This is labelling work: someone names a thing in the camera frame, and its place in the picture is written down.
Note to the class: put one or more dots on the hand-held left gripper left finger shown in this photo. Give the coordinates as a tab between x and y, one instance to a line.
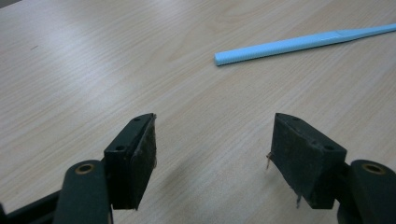
124	174

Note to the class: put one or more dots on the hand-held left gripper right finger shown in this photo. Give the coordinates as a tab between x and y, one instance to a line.
306	168

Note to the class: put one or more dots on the light blue toothbrush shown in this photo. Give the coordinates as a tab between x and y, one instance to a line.
280	46

